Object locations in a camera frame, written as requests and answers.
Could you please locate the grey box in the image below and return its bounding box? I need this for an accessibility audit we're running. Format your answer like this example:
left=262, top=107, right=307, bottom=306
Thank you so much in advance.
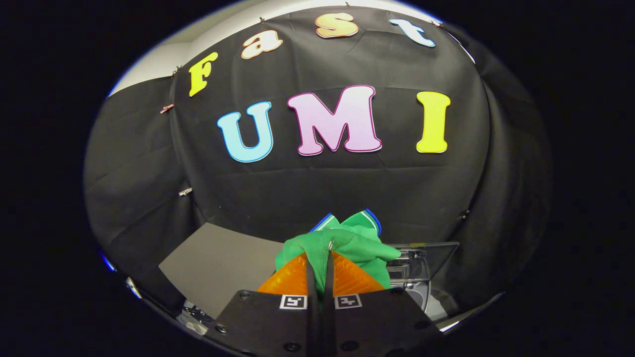
left=159, top=222, right=284, bottom=320

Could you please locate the green polo shirt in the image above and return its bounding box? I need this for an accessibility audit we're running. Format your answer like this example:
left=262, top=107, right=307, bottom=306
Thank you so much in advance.
left=274, top=209, right=402, bottom=293

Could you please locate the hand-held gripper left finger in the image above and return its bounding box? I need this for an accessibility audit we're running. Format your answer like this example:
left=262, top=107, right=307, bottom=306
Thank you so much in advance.
left=214, top=252, right=320, bottom=357

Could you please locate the row of small black clips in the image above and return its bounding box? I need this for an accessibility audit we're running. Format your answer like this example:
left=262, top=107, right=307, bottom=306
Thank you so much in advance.
left=171, top=1, right=445, bottom=77

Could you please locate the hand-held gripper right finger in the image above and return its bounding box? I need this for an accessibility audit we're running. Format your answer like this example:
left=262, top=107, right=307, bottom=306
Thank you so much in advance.
left=322, top=250, right=445, bottom=357

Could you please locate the washing machine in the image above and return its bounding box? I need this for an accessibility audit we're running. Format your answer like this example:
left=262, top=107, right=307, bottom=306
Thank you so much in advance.
left=386, top=242, right=461, bottom=323

